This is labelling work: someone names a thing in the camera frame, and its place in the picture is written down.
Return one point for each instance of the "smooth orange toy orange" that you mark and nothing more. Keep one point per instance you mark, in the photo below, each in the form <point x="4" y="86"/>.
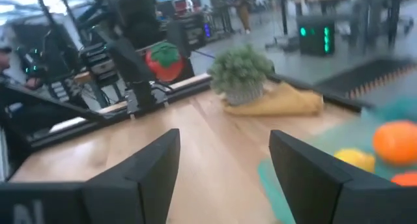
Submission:
<point x="397" y="142"/>

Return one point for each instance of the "computer with purple lights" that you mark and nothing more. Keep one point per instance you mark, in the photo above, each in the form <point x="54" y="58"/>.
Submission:
<point x="207" y="30"/>

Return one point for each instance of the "black drawer cabinet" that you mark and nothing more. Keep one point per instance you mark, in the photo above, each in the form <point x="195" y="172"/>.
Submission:
<point x="97" y="64"/>

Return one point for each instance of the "black hazard-striped floor mat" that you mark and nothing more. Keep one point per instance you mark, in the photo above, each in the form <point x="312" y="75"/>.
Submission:
<point x="368" y="75"/>

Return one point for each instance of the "artificial green potted plant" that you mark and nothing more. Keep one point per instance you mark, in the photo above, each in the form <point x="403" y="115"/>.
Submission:
<point x="241" y="71"/>

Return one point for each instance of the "yellow toy lemon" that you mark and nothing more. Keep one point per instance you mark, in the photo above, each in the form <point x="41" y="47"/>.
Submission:
<point x="355" y="159"/>

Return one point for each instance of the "computer tower with green lights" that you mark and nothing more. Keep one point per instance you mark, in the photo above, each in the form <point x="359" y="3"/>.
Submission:
<point x="316" y="35"/>

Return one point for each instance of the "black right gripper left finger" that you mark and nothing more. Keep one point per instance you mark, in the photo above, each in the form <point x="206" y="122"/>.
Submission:
<point x="153" y="185"/>

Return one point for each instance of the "mustard yellow cloth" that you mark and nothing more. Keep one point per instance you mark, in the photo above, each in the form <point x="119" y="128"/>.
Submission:
<point x="286" y="103"/>

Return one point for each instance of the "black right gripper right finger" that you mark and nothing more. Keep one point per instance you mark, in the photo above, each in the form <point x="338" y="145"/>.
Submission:
<point x="303" y="185"/>

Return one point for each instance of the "black aluminium table frame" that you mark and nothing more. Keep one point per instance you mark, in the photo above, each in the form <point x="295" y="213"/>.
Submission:
<point x="65" y="137"/>

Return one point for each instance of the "teal translucent plastic container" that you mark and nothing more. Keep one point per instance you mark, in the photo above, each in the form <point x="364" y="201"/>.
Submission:
<point x="352" y="136"/>

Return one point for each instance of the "red tomato with green top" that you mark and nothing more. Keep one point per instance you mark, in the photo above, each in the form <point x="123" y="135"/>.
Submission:
<point x="166" y="64"/>

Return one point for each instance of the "orange ridged toy tangerine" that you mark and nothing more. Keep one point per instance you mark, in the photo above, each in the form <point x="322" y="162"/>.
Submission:
<point x="405" y="180"/>

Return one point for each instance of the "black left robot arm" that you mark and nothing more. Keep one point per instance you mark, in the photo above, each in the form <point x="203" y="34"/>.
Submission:
<point x="137" y="71"/>

